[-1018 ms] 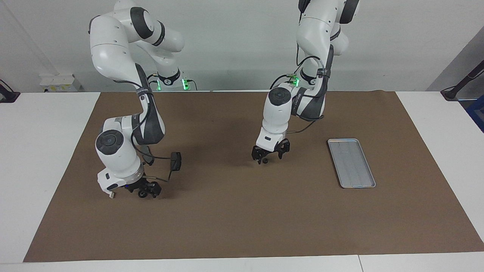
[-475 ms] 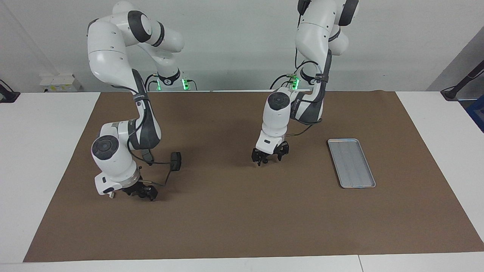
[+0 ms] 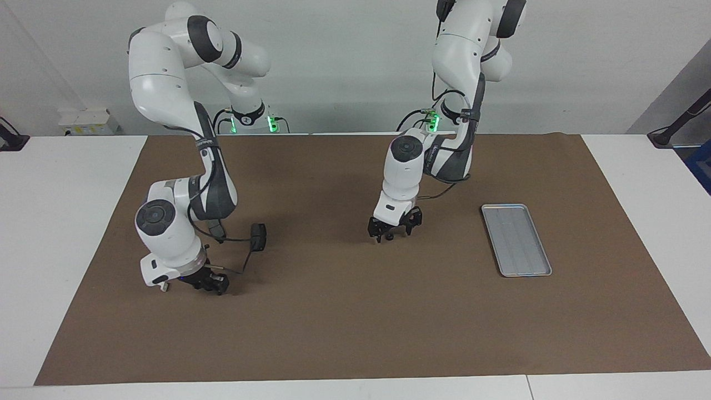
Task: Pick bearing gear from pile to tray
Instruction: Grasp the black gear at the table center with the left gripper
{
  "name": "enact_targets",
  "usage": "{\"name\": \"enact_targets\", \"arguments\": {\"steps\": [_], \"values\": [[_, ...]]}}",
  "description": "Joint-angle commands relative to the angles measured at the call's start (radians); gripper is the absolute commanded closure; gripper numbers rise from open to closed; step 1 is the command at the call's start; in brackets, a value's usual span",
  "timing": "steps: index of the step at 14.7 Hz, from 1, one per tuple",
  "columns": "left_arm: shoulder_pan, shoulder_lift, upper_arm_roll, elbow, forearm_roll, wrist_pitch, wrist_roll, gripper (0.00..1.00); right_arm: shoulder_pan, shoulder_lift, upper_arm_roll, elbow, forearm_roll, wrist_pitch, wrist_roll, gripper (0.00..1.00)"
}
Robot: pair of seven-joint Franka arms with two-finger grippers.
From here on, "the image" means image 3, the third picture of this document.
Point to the blue crate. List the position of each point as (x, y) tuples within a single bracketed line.
[(701, 166)]

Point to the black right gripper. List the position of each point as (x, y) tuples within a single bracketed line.
[(197, 276)]

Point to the dark curved brake pad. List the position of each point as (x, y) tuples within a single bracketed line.
[(220, 233)]

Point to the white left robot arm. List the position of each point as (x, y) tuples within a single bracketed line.
[(405, 166)]

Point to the black desk clamp mount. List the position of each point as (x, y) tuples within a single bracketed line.
[(11, 139)]

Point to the white box yellow label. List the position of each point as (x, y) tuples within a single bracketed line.
[(89, 121)]

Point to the silver metal tray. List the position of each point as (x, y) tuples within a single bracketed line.
[(516, 240)]

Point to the brown table mat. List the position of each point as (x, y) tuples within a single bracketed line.
[(361, 322)]

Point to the dark rectangular brake pad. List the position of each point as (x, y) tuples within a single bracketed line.
[(259, 236)]

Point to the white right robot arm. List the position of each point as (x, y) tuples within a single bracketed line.
[(166, 83)]

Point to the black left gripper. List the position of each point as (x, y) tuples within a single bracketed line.
[(397, 219)]

